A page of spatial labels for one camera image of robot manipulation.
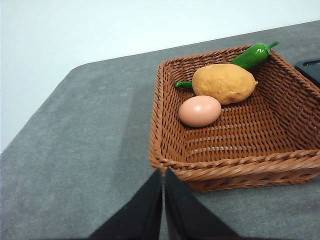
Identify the brown wicker basket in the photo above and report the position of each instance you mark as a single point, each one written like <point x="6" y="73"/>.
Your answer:
<point x="250" y="135"/>

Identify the pale brown egg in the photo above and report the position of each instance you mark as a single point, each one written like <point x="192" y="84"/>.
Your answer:
<point x="200" y="111"/>

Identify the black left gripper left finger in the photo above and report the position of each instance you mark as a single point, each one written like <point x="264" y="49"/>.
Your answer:
<point x="137" y="215"/>

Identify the black rectangular tray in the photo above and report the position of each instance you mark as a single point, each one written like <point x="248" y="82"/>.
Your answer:
<point x="310" y="68"/>

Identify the green chili pepper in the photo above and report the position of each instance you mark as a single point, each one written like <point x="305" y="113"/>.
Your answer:
<point x="252" y="53"/>

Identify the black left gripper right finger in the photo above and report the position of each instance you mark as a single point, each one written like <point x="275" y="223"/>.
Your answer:
<point x="190" y="215"/>

